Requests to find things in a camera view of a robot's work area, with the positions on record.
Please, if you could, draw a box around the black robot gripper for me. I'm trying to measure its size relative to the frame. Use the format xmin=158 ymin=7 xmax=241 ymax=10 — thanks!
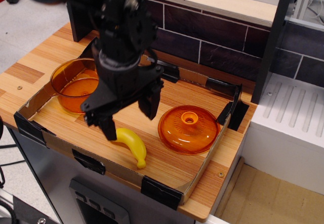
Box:
xmin=81 ymin=63 xmax=164 ymax=141

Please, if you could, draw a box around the yellow plastic banana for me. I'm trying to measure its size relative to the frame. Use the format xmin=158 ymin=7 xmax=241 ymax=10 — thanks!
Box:
xmin=112 ymin=128 xmax=147 ymax=169

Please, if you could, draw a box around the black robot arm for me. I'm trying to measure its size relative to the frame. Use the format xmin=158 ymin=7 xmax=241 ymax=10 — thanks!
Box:
xmin=34 ymin=0 xmax=164 ymax=141

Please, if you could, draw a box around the orange transparent pot lid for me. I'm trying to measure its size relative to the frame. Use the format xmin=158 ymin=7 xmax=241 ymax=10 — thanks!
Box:
xmin=157 ymin=105 xmax=221 ymax=155

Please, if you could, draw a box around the orange transparent pot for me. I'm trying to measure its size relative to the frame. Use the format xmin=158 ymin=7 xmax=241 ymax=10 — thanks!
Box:
xmin=44 ymin=58 xmax=99 ymax=113

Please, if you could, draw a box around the cardboard fence with black tape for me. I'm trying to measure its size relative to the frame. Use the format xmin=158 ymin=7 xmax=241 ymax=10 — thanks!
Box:
xmin=15 ymin=35 xmax=256 ymax=219

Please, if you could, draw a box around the grey toy oven panel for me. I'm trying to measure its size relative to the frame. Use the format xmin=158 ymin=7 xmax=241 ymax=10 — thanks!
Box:
xmin=69 ymin=180 xmax=130 ymax=223

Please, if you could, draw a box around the white toy sink drainboard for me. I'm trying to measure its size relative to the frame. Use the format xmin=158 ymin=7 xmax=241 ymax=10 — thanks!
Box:
xmin=242 ymin=74 xmax=323 ymax=194

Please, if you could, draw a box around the dark grey cabinet post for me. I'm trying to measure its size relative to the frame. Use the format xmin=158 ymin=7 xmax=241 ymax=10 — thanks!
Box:
xmin=251 ymin=0 xmax=291 ymax=104

